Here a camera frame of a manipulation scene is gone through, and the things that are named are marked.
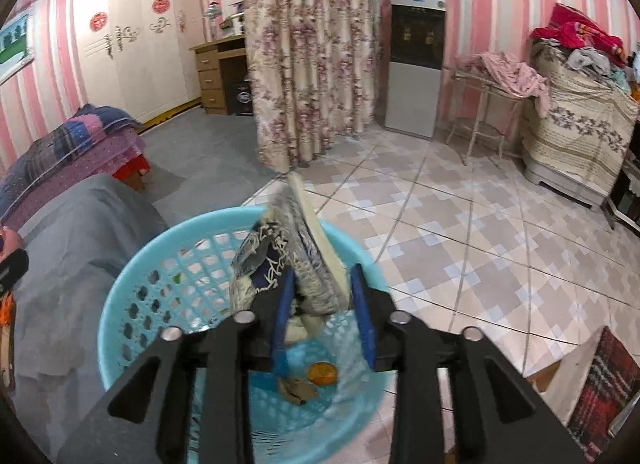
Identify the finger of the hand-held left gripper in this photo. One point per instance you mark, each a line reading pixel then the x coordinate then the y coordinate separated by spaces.
pixel 12 269

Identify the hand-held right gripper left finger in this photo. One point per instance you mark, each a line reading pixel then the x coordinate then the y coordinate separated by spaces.
pixel 282 314

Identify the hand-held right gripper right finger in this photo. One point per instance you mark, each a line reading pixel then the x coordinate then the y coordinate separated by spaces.
pixel 362 314

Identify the patterned cloth pouch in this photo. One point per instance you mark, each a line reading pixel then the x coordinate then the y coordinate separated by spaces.
pixel 265 254

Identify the hollow orange peel half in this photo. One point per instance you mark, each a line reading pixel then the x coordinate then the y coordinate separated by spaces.
pixel 322 374

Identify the brown paper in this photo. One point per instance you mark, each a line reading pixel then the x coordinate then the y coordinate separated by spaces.
pixel 297 390

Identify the light blue plastic basket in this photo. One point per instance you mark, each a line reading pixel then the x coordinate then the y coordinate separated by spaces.
pixel 150 294

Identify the plaid patchwork quilt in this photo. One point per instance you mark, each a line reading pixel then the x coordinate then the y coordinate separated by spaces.
pixel 65 139

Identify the purple dotted bed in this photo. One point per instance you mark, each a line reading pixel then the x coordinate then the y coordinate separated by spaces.
pixel 100 156

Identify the black box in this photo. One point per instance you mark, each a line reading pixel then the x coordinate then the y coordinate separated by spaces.
pixel 242 94

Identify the framed wedding photo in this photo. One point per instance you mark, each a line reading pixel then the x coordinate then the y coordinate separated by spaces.
pixel 12 44

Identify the white water dispenser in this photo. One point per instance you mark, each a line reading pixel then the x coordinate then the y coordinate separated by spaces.
pixel 412 94

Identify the white wardrobe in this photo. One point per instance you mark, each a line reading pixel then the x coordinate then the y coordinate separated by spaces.
pixel 140 69

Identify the floral room curtain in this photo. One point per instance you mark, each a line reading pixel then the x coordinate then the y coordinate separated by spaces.
pixel 300 69

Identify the wooden desk with drawers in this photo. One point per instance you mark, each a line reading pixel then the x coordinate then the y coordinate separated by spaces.
pixel 210 79

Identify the white metal rack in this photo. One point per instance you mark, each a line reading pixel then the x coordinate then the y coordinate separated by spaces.
pixel 500 109

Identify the plaid cushioned stool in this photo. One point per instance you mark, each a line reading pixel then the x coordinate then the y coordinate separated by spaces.
pixel 605 384

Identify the beige floral covered cabinet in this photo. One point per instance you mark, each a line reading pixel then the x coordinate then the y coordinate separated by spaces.
pixel 575 134

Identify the pink cloth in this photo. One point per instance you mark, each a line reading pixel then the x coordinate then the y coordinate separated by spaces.
pixel 515 74

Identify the dark wooden furniture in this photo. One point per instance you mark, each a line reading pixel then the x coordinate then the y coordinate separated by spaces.
pixel 630 194

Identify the white printer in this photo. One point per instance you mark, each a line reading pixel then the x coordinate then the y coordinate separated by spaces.
pixel 232 24

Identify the desk lamp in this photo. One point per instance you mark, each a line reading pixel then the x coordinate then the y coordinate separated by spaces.
pixel 214 11

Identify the pile of red clothes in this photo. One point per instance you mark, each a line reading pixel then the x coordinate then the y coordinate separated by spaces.
pixel 575 29

